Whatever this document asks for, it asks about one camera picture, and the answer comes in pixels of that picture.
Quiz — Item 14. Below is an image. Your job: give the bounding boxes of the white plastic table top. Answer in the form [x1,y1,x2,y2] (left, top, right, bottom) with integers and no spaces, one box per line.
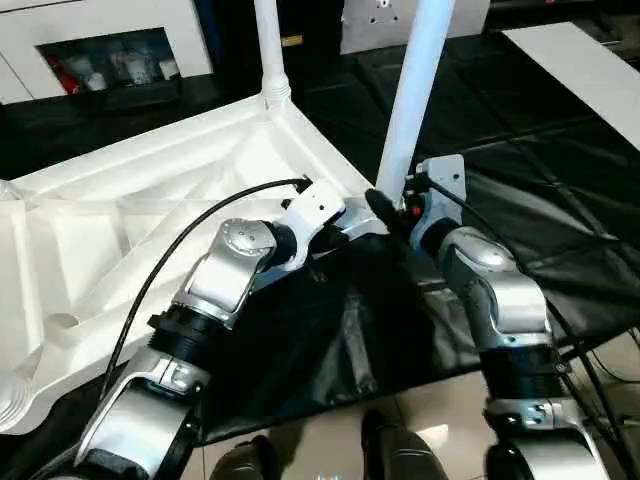
[0,93,397,435]

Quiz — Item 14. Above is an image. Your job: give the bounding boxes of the black padded work mat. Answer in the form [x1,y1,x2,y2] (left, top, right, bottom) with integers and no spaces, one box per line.
[0,27,640,447]

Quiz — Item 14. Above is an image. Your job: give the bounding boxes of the grey printed cushion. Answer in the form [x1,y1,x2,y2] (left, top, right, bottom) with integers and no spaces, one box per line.
[338,0,495,56]

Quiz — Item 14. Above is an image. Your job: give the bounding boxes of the white flat board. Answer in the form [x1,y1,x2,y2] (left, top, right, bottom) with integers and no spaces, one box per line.
[498,19,640,150]

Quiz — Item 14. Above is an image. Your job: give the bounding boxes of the black cabinet with gold label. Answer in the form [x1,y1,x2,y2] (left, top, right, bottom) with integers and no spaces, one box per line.
[209,0,347,52]

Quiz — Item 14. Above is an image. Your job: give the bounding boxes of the black metal stand foot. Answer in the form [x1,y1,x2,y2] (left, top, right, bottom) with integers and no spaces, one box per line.
[553,321,640,362]

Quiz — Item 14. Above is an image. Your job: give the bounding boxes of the black low bench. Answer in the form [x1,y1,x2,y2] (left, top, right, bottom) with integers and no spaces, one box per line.
[488,0,640,32]

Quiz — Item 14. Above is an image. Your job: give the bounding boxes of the patterned white jar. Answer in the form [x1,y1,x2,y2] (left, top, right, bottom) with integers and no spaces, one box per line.
[123,56,147,87]

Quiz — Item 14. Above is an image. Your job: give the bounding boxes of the red bottle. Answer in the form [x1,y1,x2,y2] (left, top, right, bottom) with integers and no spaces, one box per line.
[46,53,77,97]

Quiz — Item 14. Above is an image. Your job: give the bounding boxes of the white glass-door cabinet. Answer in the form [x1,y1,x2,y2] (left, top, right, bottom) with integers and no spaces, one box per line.
[0,0,215,107]

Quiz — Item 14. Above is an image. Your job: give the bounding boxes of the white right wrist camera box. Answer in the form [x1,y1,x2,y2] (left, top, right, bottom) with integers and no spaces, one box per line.
[408,152,470,250]

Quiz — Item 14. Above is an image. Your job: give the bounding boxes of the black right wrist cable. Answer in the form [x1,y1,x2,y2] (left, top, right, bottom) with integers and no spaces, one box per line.
[423,173,640,452]

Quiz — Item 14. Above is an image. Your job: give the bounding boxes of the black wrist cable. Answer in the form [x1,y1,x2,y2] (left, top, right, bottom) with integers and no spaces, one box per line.
[423,173,640,452]
[96,174,312,402]

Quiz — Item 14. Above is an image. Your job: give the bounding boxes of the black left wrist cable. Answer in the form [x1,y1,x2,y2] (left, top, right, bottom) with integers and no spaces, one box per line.
[96,174,312,402]

